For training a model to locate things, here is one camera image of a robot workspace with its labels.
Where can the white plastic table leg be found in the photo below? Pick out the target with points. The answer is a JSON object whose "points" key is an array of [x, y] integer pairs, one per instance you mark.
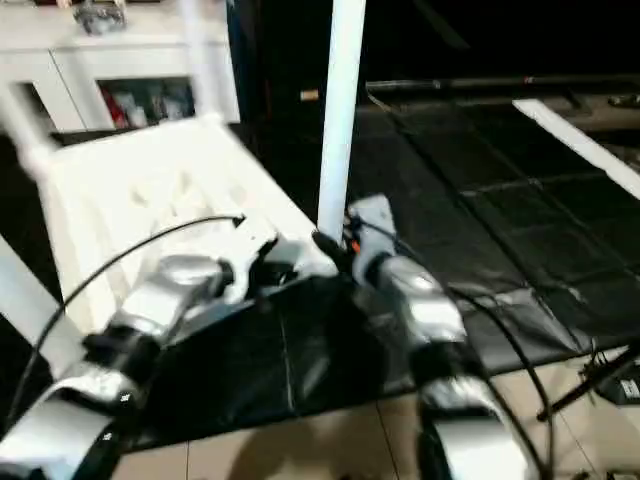
{"points": [[205, 70], [340, 110], [35, 300], [25, 135]]}

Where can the white plastic table top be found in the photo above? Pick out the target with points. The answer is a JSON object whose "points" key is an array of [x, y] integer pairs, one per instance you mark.
{"points": [[150, 190]]}

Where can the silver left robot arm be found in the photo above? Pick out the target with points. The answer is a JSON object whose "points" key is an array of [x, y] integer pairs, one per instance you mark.
{"points": [[150, 320]]}

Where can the black work mat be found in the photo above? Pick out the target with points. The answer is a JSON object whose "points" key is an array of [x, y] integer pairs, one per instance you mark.
{"points": [[470, 200]]}

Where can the small yellow label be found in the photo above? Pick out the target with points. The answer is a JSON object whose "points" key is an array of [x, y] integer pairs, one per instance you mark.
{"points": [[310, 96]]}

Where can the black metal bar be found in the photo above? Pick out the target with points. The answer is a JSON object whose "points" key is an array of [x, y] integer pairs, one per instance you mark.
{"points": [[500, 85]]}

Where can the white glass-door cabinet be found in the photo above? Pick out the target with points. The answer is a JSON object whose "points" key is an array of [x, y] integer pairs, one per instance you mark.
{"points": [[110, 55]]}

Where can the crumpled silver object on cabinet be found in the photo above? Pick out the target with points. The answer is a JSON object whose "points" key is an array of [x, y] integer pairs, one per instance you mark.
{"points": [[100, 16]]}

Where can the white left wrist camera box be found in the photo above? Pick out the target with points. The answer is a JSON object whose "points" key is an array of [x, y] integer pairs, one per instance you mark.
{"points": [[252, 255]]}

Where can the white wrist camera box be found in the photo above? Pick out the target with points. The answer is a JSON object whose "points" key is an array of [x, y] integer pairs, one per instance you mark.
{"points": [[372, 235], [252, 255]]}

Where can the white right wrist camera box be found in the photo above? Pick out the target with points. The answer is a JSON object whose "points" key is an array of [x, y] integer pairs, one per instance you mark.
{"points": [[372, 235]]}

